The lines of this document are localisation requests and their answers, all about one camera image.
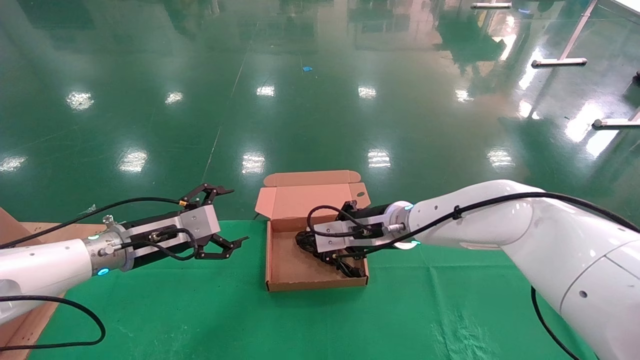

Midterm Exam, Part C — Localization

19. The black looping right arm cable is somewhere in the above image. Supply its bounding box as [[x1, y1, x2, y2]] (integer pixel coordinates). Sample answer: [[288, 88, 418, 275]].
[[530, 286, 583, 360]]

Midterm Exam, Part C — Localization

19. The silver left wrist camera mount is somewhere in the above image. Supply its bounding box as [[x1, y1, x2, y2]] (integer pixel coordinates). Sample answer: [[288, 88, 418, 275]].
[[122, 204, 222, 251]]

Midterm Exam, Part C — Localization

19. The flat open cardboard box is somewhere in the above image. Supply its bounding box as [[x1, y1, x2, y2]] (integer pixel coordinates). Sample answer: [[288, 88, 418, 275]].
[[254, 170, 371, 292]]

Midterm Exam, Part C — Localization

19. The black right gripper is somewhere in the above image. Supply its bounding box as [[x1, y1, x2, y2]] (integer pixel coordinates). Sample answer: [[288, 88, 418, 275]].
[[320, 199, 402, 265]]

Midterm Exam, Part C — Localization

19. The black looping left arm cable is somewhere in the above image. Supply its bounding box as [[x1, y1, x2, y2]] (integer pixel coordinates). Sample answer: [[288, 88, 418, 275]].
[[0, 295, 107, 351]]

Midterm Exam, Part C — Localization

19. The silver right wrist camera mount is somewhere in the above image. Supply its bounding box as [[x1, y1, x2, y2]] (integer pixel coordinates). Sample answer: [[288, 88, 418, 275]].
[[313, 219, 397, 254]]

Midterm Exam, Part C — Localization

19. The black looping arm cable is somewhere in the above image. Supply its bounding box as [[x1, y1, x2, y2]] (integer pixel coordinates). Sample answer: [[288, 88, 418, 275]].
[[0, 295, 107, 351], [530, 286, 583, 360]]

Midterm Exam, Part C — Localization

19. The green table cloth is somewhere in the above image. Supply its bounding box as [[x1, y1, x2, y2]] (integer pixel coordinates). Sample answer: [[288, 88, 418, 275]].
[[27, 217, 598, 360]]

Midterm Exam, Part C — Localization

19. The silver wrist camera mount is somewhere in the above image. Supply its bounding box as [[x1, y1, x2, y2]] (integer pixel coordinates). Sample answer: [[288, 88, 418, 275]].
[[122, 204, 222, 251], [313, 219, 397, 254]]

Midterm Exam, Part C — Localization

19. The black power cable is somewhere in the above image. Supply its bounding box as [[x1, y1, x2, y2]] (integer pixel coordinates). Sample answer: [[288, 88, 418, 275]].
[[294, 231, 369, 279]]

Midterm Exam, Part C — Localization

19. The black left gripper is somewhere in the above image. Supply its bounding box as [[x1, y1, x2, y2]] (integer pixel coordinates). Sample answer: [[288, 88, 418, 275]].
[[121, 183, 250, 271]]

